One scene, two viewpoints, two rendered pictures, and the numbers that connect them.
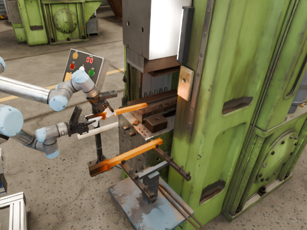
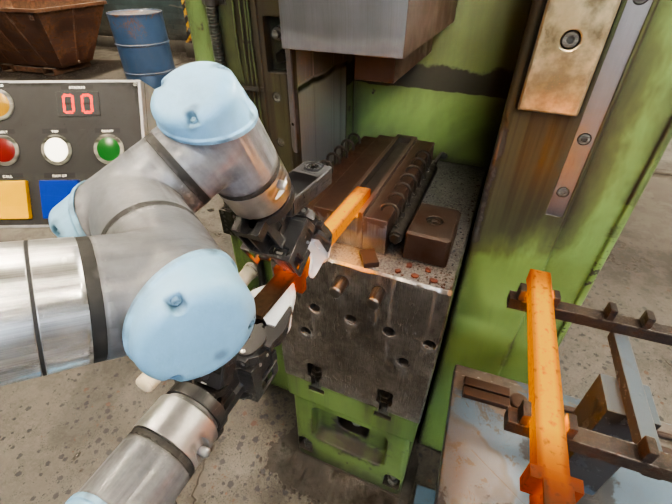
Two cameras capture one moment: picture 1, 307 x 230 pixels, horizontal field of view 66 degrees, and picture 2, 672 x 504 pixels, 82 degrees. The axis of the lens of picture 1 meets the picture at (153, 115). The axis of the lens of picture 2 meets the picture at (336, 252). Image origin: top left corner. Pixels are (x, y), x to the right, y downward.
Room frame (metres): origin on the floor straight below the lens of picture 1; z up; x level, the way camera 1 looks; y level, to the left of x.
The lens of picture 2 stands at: (0.77, 0.47, 1.39)
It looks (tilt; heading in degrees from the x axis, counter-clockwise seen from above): 38 degrees down; 329
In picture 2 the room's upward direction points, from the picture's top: straight up
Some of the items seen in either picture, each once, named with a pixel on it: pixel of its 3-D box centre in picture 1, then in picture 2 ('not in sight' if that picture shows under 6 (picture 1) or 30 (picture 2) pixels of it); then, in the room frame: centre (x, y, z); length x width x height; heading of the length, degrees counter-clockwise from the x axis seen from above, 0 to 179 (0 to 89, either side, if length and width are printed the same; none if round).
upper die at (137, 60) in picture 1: (163, 54); (383, 3); (1.45, -0.04, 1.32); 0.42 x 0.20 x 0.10; 126
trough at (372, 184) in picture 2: (162, 101); (383, 169); (1.43, -0.06, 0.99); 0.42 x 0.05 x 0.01; 126
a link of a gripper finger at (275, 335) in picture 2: (87, 122); (268, 330); (1.10, 0.37, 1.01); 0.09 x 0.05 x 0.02; 123
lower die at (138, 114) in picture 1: (159, 103); (372, 180); (1.45, -0.04, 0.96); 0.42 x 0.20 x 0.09; 126
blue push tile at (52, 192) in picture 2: not in sight; (62, 199); (1.63, 0.59, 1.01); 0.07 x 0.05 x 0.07; 61
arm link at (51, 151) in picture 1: (48, 147); not in sight; (0.99, 0.58, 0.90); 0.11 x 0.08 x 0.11; 72
